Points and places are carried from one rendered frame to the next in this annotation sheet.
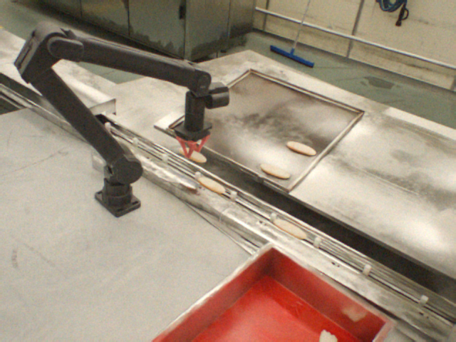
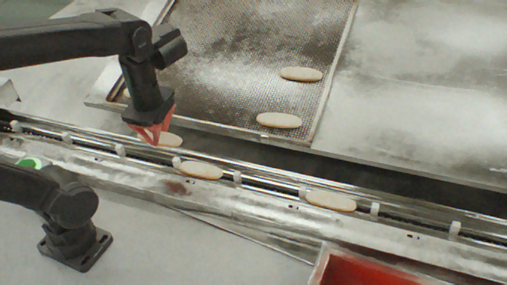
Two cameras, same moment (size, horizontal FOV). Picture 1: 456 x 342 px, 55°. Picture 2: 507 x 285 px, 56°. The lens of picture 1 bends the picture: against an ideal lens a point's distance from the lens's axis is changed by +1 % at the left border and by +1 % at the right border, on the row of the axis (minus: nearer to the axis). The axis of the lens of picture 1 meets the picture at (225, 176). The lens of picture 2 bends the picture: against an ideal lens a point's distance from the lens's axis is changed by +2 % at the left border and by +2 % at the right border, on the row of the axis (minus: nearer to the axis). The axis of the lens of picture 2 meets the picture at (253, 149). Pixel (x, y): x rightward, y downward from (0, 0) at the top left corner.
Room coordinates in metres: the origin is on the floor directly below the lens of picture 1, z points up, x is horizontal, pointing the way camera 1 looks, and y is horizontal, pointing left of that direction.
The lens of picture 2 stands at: (0.37, 0.05, 1.59)
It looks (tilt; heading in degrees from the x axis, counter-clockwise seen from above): 46 degrees down; 350
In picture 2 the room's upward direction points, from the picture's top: 5 degrees counter-clockwise
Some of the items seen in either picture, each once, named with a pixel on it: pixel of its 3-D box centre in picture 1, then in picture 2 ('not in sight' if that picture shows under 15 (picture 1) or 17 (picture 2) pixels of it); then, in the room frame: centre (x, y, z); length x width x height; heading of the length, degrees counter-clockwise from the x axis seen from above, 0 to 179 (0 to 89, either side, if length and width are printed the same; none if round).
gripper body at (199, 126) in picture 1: (194, 121); (145, 94); (1.11, 0.11, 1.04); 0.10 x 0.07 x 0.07; 146
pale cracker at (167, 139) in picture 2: (192, 154); (159, 137); (1.11, 0.11, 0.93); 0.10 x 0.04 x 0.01; 56
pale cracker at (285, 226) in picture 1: (289, 228); (330, 200); (0.90, -0.19, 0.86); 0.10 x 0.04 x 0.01; 56
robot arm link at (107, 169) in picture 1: (122, 166); (63, 199); (0.99, 0.29, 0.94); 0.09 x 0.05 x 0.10; 125
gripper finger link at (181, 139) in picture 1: (191, 142); (152, 124); (1.10, 0.11, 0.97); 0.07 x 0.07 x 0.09; 56
